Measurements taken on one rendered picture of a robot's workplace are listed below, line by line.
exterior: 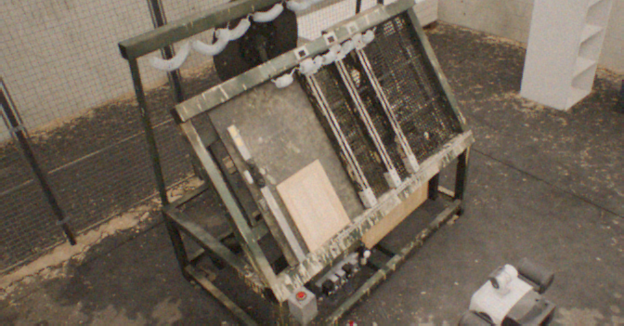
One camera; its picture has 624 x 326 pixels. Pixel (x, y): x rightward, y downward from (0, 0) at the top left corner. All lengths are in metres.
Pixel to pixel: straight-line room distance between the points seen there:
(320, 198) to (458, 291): 1.49
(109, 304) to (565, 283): 3.67
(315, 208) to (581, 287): 2.24
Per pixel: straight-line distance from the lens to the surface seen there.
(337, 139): 3.47
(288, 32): 4.02
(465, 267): 4.50
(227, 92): 3.09
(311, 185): 3.36
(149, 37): 3.26
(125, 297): 4.70
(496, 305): 2.49
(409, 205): 4.49
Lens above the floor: 3.27
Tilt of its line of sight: 34 degrees down
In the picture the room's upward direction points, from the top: 6 degrees counter-clockwise
